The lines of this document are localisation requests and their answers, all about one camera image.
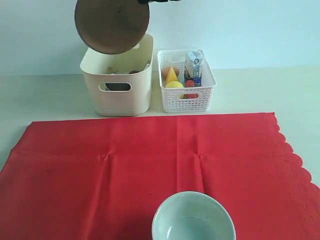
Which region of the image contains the white perforated plastic basket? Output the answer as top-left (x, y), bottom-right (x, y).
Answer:
top-left (157, 49), bottom-right (216, 113)

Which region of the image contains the orange carrot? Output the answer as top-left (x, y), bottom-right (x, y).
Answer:
top-left (185, 79), bottom-right (195, 88)

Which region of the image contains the cream plastic bin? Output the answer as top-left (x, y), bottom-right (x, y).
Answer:
top-left (80, 34), bottom-right (154, 116)

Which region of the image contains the yellow cheese wedge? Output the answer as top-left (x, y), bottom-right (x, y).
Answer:
top-left (165, 67), bottom-right (178, 85)

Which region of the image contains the red table cloth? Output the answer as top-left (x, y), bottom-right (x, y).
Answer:
top-left (0, 113), bottom-right (320, 240)

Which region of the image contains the stainless steel cup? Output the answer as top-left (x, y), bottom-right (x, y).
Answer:
top-left (105, 70), bottom-right (139, 92)

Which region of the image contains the yellow lemon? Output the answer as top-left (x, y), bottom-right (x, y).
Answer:
top-left (165, 80), bottom-right (185, 99)

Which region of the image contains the brown wooden plate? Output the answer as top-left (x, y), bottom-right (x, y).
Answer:
top-left (74, 0), bottom-right (150, 55)

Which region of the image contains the small milk carton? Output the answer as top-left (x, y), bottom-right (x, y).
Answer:
top-left (184, 50), bottom-right (204, 87)

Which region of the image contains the pale green ceramic bowl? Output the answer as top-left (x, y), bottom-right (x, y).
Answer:
top-left (151, 191), bottom-right (237, 240)

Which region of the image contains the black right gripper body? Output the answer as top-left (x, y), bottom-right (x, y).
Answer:
top-left (138, 0), bottom-right (181, 4)

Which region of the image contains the steel table knife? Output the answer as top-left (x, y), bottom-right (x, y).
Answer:
top-left (143, 59), bottom-right (152, 71)

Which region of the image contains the brown egg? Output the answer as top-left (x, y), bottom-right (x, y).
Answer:
top-left (161, 66), bottom-right (180, 78)

